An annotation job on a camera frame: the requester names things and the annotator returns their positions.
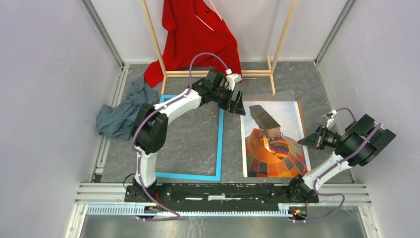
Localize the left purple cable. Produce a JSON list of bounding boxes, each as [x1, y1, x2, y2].
[[131, 52, 230, 222]]

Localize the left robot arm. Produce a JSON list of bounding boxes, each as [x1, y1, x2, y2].
[[131, 69, 246, 202]]

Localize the purple cable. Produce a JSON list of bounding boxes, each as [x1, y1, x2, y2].
[[131, 52, 230, 222], [292, 107, 383, 223]]

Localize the pink clothes hanger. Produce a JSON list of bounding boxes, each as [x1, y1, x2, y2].
[[194, 0, 223, 31]]

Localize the grey-blue cloth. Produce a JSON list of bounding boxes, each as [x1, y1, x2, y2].
[[96, 75, 158, 140]]

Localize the brown backing board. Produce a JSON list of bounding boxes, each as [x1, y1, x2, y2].
[[241, 100, 306, 140]]

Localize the white cable duct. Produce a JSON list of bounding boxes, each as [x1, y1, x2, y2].
[[86, 205, 298, 218]]

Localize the blue picture frame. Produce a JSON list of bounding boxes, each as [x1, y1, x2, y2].
[[156, 103, 224, 182]]

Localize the red shirt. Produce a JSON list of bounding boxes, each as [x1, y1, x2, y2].
[[162, 0, 242, 74]]

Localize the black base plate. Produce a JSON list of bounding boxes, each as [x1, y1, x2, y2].
[[124, 182, 319, 212]]

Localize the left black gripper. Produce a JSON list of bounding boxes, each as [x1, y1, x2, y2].
[[212, 86, 246, 117]]

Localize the wooden clothes rack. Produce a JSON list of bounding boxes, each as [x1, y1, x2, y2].
[[141, 0, 299, 97]]

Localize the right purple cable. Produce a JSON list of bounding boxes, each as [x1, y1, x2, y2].
[[292, 107, 383, 223]]

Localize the hot air balloon photo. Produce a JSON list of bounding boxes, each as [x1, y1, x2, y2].
[[240, 101, 312, 179]]

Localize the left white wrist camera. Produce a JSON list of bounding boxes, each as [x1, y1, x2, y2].
[[224, 68, 242, 91]]

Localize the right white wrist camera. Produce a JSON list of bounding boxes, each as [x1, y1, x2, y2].
[[323, 110, 338, 129]]

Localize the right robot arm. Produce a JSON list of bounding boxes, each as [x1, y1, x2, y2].
[[285, 114, 396, 202]]

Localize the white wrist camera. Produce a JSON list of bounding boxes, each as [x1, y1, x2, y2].
[[323, 110, 338, 129], [224, 68, 242, 91]]

